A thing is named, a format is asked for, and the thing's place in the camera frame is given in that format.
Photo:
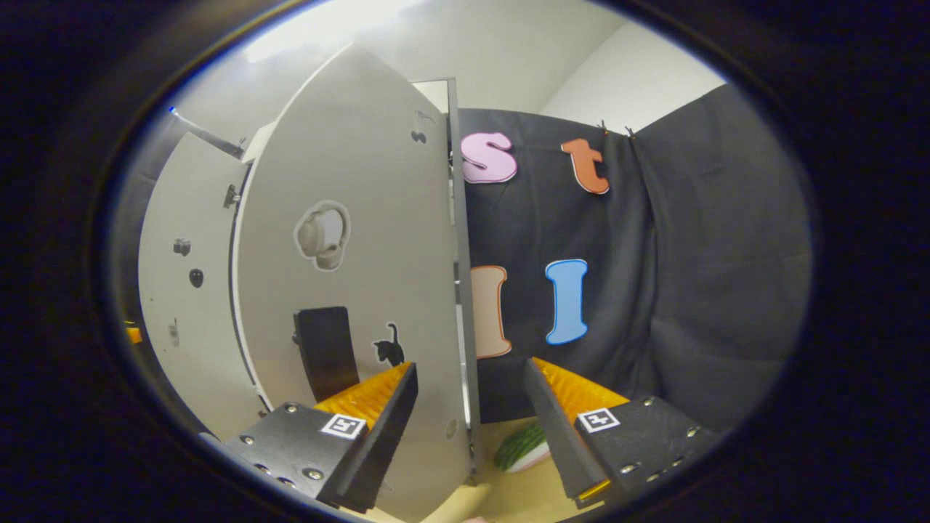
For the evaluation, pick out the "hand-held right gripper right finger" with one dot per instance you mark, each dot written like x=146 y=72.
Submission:
x=559 y=436

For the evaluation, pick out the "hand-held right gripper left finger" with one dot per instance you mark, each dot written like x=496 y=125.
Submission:
x=385 y=436

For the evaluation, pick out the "green striped round object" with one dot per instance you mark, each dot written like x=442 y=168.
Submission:
x=519 y=444

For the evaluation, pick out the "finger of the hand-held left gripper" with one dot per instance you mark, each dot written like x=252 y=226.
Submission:
x=134 y=335

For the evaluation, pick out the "white headphone sticker cabinet door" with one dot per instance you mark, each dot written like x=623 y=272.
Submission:
x=392 y=254

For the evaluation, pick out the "grey white cabinet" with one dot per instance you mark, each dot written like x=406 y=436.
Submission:
x=465 y=290

